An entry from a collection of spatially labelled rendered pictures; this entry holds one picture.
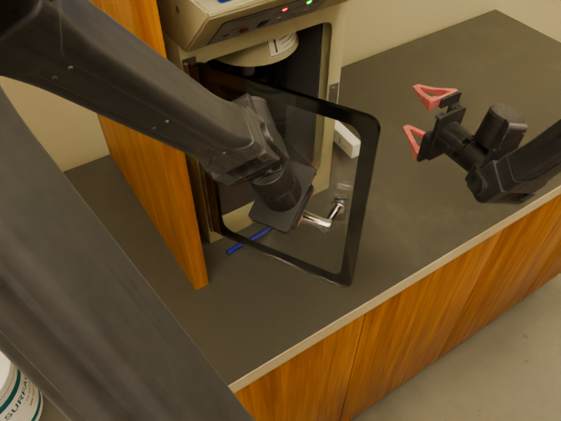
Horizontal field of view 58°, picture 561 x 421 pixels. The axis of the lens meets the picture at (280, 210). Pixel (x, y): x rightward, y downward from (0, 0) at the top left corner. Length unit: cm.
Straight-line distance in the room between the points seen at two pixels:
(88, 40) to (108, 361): 18
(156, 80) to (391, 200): 90
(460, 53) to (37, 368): 167
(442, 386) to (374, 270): 103
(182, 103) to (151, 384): 24
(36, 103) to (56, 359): 109
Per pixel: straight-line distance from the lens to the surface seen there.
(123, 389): 23
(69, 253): 21
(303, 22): 91
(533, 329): 229
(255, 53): 91
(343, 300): 102
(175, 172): 80
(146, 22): 66
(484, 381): 210
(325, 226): 78
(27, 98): 127
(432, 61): 172
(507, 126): 89
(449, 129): 96
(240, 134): 50
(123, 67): 35
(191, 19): 71
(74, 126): 134
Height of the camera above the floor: 180
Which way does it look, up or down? 48 degrees down
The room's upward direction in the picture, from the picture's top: straight up
